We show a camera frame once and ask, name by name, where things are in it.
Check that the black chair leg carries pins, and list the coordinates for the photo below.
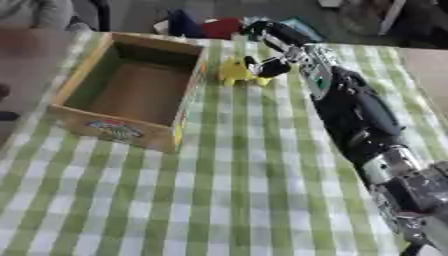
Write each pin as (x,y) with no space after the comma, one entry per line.
(103,15)

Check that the teal flat object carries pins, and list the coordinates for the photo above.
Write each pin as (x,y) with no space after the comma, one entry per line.
(303,28)

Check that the yellow soft toy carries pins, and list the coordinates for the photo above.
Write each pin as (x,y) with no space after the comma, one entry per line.
(235,71)

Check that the dark blue bag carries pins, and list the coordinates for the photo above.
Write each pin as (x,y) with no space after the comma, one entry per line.
(182,24)

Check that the red bag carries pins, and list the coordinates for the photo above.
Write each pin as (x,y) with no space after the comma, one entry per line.
(221,28)

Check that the tan cardboard box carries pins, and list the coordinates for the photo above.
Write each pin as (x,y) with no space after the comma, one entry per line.
(131,90)

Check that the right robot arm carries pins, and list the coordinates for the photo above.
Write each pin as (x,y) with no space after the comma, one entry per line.
(356,116)

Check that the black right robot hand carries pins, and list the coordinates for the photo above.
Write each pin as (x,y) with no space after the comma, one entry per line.
(279,33)

